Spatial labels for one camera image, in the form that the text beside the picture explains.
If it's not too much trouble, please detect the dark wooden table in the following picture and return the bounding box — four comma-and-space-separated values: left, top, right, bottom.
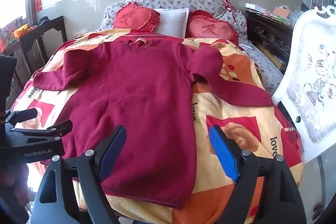
0, 15, 67, 109

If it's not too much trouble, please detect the white pillow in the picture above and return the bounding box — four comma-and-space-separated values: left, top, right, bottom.
154, 7, 189, 38

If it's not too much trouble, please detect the orange red printed blanket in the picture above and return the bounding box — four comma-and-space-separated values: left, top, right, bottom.
10, 30, 305, 224

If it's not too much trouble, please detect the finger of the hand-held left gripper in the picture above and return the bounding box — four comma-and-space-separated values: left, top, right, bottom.
10, 119, 73, 141
5, 108, 38, 126

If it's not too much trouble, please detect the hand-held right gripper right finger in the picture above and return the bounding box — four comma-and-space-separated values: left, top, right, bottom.
209, 125, 307, 224

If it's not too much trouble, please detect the red patterned wrapped bundle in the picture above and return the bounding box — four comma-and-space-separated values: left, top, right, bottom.
220, 0, 246, 14

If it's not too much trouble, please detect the floral bed sheet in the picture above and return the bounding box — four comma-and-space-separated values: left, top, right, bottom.
238, 40, 285, 94

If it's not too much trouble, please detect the red heart pillow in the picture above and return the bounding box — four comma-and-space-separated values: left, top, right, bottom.
113, 1, 161, 32
185, 9, 240, 45

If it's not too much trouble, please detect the orange box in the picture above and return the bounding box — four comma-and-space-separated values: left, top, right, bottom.
273, 7, 290, 18

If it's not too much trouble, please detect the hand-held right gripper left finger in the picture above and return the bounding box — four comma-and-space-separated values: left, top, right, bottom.
30, 124, 128, 224

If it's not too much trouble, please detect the dark red sweater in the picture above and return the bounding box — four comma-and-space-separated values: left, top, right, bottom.
34, 37, 275, 210

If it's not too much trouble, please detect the white ornate chair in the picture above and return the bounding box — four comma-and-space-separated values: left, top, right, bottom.
272, 5, 336, 164

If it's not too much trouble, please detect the dark carved wooden cabinet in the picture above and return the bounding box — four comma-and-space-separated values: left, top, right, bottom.
245, 7, 294, 73

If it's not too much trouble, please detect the yellow crate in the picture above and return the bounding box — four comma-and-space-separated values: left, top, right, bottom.
13, 23, 29, 39

